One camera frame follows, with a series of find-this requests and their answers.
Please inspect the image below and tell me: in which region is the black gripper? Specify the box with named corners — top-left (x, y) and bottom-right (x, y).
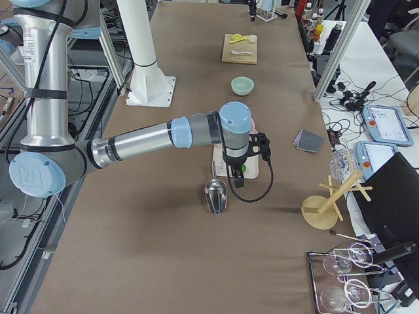
top-left (224, 156), bottom-right (246, 188)
top-left (247, 0), bottom-right (257, 16)

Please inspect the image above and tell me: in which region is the metal ice scoop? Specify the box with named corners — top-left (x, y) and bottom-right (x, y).
top-left (204, 160), bottom-right (227, 215)

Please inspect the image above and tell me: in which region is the white ceramic spoon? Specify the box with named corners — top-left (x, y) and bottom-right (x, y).
top-left (231, 50), bottom-right (253, 56)

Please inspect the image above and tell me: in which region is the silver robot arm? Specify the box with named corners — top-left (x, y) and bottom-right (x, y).
top-left (9, 1), bottom-right (256, 198)

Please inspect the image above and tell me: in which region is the pink bowl of ice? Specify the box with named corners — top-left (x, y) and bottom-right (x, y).
top-left (249, 119), bottom-right (256, 134)

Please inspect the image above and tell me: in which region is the mint green bowl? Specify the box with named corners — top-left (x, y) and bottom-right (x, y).
top-left (230, 77), bottom-right (255, 96)

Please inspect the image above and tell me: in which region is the beige serving tray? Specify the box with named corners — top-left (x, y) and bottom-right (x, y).
top-left (213, 133), bottom-right (259, 179)

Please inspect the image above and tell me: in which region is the bamboo cutting board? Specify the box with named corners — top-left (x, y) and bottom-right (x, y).
top-left (221, 33), bottom-right (258, 65)

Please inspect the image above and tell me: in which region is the grey folded cloth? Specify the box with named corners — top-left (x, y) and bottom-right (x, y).
top-left (293, 130), bottom-right (325, 154)

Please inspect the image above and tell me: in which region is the wooden cup tree stand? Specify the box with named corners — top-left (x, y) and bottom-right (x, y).
top-left (301, 150), bottom-right (373, 230)

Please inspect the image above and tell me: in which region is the lower blue teach pendant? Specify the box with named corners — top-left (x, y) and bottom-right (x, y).
top-left (355, 141), bottom-right (398, 180)

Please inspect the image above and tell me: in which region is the blue teach pendant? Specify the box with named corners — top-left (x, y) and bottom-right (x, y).
top-left (362, 105), bottom-right (414, 147)
top-left (355, 141), bottom-right (398, 180)

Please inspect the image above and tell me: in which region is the wine glass rack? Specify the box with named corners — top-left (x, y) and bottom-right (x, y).
top-left (307, 239), bottom-right (395, 313)

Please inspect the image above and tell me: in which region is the black monitor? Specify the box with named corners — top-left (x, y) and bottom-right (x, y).
top-left (353, 152), bottom-right (418, 244)

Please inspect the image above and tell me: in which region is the upper blue teach pendant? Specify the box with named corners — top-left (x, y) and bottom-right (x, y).
top-left (362, 105), bottom-right (414, 147)

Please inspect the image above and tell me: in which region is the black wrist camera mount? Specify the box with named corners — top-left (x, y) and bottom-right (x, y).
top-left (247, 132), bottom-right (271, 163)

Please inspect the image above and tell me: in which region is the aluminium frame post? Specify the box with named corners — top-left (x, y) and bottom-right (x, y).
top-left (312, 0), bottom-right (370, 103)

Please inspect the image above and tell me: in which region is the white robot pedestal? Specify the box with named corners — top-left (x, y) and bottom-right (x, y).
top-left (117, 0), bottom-right (176, 108)

